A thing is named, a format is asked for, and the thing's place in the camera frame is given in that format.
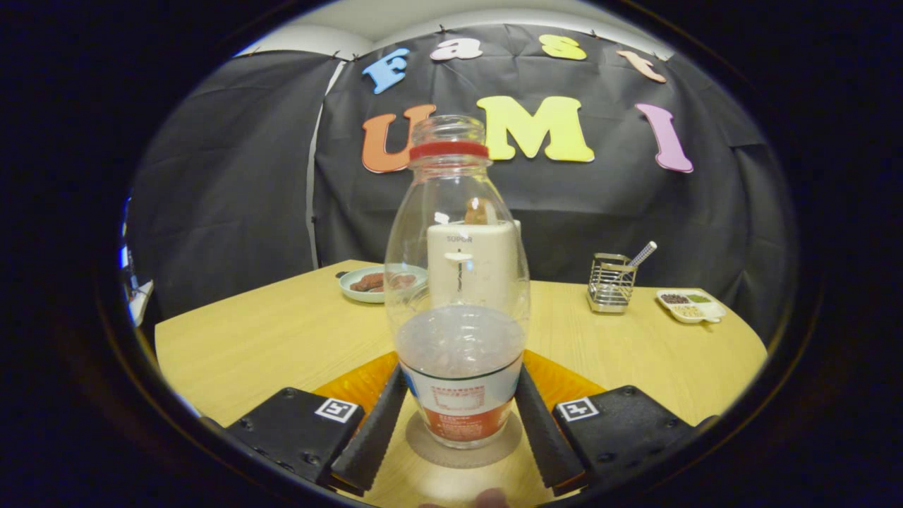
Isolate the white kitchen appliance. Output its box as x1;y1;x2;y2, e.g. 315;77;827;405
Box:
427;198;523;311

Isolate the metal wire cutlery holder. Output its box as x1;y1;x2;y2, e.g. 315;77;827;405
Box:
587;253;637;313

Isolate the clear juice bottle red label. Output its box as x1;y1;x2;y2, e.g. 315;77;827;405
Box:
384;115;531;450

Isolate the wooden table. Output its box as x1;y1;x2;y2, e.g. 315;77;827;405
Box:
154;260;768;508

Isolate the pale green plate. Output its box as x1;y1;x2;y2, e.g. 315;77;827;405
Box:
339;265;429;304

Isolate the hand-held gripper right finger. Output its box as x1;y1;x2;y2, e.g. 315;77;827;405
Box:
515;349;719;495

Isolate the white divided snack dish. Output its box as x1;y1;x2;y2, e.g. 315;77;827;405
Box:
656;288;727;325

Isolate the white-handled utensil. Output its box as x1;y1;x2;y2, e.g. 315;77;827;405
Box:
621;241;657;272

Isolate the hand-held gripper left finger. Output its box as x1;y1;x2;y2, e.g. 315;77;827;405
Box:
200;351;408;492

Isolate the round brown coaster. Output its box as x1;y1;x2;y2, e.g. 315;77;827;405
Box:
405;409;523;469

